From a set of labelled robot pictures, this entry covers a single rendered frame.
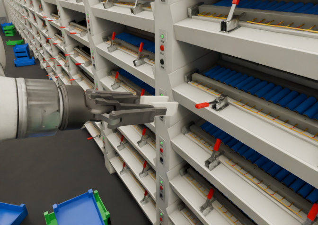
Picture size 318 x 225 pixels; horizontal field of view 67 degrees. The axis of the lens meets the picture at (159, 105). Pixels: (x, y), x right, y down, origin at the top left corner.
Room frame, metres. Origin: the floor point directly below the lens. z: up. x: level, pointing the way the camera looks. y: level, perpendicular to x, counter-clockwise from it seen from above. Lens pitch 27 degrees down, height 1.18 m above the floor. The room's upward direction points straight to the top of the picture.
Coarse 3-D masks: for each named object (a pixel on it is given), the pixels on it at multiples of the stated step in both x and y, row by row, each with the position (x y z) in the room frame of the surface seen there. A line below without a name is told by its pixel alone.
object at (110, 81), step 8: (112, 64) 1.32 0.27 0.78; (96, 72) 1.26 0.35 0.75; (104, 72) 1.29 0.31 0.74; (112, 72) 1.27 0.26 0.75; (120, 72) 1.27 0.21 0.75; (128, 72) 1.25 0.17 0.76; (104, 80) 1.25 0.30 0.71; (112, 80) 1.23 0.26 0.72; (120, 80) 1.18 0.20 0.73; (128, 80) 1.14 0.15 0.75; (136, 80) 1.13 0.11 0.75; (112, 88) 1.13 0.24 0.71; (120, 88) 1.12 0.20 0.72; (128, 88) 1.10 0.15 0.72; (136, 88) 1.04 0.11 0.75; (144, 88) 1.03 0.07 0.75; (152, 88) 1.02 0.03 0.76; (152, 128) 0.79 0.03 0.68
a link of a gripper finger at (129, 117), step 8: (112, 112) 0.33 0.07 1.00; (120, 112) 0.34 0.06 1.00; (128, 112) 0.35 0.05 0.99; (136, 112) 0.36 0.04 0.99; (144, 112) 0.37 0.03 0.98; (152, 112) 0.38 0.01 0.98; (120, 120) 0.34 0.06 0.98; (128, 120) 0.35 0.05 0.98; (136, 120) 0.36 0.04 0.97; (144, 120) 0.37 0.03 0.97; (152, 120) 0.38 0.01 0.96; (112, 128) 0.32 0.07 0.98
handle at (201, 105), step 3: (216, 99) 0.54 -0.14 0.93; (204, 102) 0.52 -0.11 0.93; (210, 102) 0.53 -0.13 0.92; (213, 102) 0.53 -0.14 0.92; (216, 102) 0.53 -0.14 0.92; (195, 105) 0.51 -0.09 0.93; (198, 105) 0.50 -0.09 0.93; (201, 105) 0.50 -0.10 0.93; (204, 105) 0.51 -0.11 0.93; (207, 105) 0.51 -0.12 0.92; (198, 108) 0.50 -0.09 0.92
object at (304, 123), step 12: (204, 84) 0.65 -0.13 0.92; (216, 84) 0.61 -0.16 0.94; (240, 96) 0.54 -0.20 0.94; (252, 96) 0.53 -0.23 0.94; (264, 108) 0.49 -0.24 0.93; (276, 108) 0.47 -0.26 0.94; (288, 120) 0.44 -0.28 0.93; (300, 120) 0.42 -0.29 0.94; (312, 120) 0.41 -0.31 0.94; (300, 132) 0.40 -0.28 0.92; (312, 132) 0.40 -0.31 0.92
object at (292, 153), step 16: (192, 64) 0.72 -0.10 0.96; (208, 64) 0.76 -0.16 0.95; (240, 64) 0.69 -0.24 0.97; (256, 64) 0.64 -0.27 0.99; (176, 80) 0.69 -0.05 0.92; (192, 80) 0.70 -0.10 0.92; (304, 80) 0.53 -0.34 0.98; (176, 96) 0.67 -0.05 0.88; (192, 96) 0.62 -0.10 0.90; (208, 96) 0.60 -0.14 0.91; (208, 112) 0.55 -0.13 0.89; (224, 112) 0.52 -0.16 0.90; (240, 112) 0.51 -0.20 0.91; (224, 128) 0.50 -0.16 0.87; (240, 128) 0.46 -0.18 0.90; (256, 128) 0.45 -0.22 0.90; (272, 128) 0.44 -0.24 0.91; (288, 128) 0.43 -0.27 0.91; (256, 144) 0.42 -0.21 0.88; (272, 144) 0.39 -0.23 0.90; (288, 144) 0.39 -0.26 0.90; (304, 144) 0.38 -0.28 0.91; (272, 160) 0.39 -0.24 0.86; (288, 160) 0.36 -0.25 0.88; (304, 160) 0.34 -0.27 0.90; (304, 176) 0.34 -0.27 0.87
